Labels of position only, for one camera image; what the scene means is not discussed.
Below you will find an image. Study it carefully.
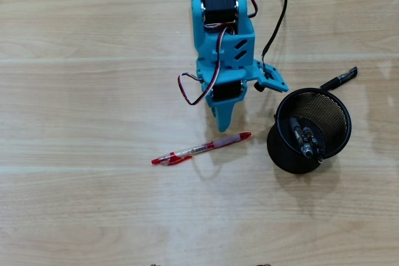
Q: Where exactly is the teal gripper body with servo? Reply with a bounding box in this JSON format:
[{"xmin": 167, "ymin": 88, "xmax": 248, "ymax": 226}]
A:
[{"xmin": 196, "ymin": 59, "xmax": 254, "ymax": 107}]

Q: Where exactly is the red clear barrel pen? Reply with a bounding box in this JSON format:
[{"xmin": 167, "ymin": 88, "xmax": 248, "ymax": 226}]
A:
[{"xmin": 151, "ymin": 131, "xmax": 252, "ymax": 167}]

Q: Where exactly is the red white black servo wire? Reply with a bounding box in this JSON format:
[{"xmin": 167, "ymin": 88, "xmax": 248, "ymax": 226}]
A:
[{"xmin": 177, "ymin": 25, "xmax": 236, "ymax": 107}]

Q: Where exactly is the black mesh pen holder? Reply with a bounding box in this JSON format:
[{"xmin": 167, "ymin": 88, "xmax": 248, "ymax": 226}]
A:
[{"xmin": 266, "ymin": 87, "xmax": 352, "ymax": 176}]

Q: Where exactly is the teal framed wrist camera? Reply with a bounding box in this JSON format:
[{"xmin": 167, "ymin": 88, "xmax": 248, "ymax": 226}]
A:
[{"xmin": 251, "ymin": 57, "xmax": 290, "ymax": 93}]

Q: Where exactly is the clear barrel black pen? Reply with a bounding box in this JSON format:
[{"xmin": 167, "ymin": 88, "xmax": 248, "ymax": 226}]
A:
[{"xmin": 319, "ymin": 65, "xmax": 358, "ymax": 92}]

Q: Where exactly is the black grip silver tip pen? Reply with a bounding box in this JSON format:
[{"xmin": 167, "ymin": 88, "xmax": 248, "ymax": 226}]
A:
[{"xmin": 289, "ymin": 117, "xmax": 314, "ymax": 158}]

